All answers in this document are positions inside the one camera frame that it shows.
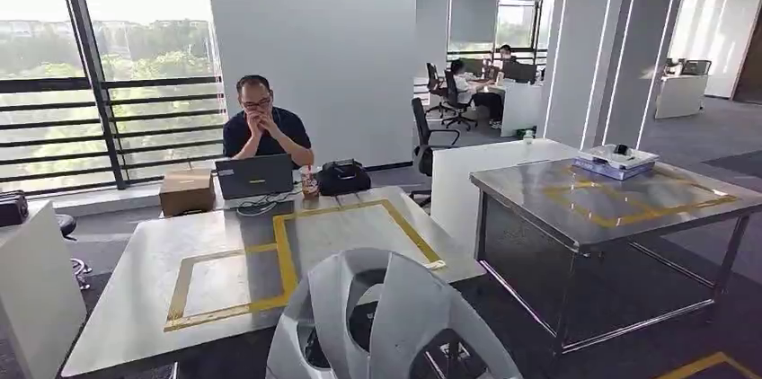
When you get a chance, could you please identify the brown cardboard box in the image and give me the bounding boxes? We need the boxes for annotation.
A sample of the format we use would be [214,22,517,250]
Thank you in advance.
[158,168,217,218]

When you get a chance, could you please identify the yellow tape outline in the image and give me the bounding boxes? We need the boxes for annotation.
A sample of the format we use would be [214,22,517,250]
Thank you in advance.
[541,164,740,230]

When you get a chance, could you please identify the white tray on blue box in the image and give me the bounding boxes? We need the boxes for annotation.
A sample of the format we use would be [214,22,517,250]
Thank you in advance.
[572,144,660,181]

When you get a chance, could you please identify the seated person in background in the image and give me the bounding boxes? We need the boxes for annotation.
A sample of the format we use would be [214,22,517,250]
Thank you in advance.
[450,59,504,128]

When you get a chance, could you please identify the black office chair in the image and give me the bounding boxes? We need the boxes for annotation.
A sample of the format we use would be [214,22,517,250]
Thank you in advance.
[443,69,479,132]
[425,62,447,117]
[411,97,461,178]

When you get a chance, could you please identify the person at laptop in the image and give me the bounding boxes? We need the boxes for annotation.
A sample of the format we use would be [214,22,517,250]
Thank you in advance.
[223,74,315,169]

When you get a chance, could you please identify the dark steel bench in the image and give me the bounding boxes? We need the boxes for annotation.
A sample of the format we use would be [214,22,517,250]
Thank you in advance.
[469,155,762,359]

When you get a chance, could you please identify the black monitor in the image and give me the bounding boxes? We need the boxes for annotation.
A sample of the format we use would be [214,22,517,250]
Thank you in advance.
[502,60,538,84]
[681,58,713,77]

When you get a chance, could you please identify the black bag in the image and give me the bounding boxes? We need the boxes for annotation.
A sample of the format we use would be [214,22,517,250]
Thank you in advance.
[316,159,373,198]

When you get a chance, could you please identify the plastic drink cup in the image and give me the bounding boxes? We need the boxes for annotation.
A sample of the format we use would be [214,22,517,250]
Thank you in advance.
[299,164,321,199]

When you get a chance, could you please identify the white cabinet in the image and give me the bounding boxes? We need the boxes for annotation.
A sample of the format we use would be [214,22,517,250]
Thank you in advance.
[0,200,87,379]

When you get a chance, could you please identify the white office desk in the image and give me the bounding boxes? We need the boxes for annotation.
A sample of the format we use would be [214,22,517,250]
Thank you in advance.
[491,79,544,138]

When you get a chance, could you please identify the black cables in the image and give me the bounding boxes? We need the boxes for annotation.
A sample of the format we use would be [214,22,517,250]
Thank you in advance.
[235,189,299,218]

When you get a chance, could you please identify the pale steel bench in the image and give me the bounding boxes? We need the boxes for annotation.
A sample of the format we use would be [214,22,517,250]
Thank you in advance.
[61,185,486,379]

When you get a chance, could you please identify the black stool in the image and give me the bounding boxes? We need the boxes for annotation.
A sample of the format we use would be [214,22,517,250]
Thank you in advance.
[56,214,93,291]

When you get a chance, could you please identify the dark grey laptop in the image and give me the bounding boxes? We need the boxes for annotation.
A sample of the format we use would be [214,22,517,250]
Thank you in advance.
[215,154,296,201]

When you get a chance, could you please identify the black case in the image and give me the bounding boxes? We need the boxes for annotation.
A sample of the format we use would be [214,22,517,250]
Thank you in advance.
[0,190,30,229]

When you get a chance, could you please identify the white reception desk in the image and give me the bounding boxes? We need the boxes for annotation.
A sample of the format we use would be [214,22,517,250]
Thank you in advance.
[654,74,710,120]

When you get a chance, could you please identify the black window railing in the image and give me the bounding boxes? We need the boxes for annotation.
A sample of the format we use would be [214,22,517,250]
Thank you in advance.
[0,75,227,193]

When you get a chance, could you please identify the silver plastic wheel hubcap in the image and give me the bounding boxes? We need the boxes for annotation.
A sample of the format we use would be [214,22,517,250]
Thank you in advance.
[266,248,524,379]

